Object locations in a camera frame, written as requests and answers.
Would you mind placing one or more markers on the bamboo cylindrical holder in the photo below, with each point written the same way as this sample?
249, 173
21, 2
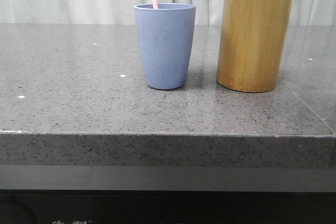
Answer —
252, 39

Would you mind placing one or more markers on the blue plastic cup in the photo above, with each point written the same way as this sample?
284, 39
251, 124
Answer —
165, 42

